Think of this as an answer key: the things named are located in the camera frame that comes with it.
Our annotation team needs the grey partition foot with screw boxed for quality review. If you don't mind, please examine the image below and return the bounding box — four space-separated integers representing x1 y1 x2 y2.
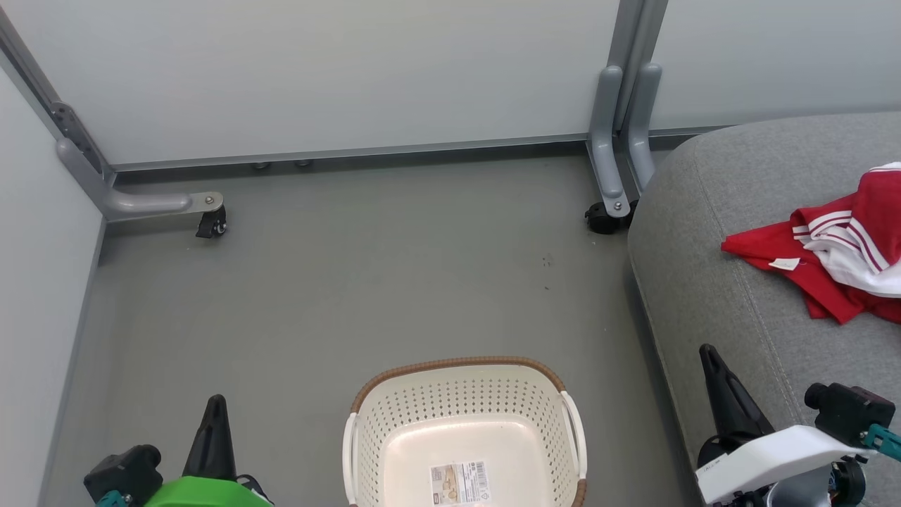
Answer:
587 65 631 220

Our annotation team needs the grey partition leg with bracket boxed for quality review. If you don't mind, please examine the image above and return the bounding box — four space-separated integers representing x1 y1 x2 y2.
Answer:
0 6 225 224

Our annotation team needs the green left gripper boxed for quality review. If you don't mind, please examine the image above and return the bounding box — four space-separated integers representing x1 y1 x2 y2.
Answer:
144 394 275 507

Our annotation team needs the white perforated laundry basket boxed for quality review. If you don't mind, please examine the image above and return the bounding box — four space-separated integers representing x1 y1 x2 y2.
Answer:
342 355 589 507

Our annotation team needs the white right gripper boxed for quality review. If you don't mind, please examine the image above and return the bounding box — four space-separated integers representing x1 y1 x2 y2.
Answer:
695 343 878 506

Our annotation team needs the black double caster wheel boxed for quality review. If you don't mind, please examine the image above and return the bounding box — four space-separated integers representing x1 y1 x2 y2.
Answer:
584 200 638 236

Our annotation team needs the red and white garment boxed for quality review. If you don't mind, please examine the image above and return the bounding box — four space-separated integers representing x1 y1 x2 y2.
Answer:
721 161 901 327

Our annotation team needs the grey fabric sofa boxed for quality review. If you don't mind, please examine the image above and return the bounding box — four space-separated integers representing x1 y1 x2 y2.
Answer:
626 111 901 507

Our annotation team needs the small black caster wheel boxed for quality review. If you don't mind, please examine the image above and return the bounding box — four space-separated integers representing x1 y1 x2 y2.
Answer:
195 205 229 239

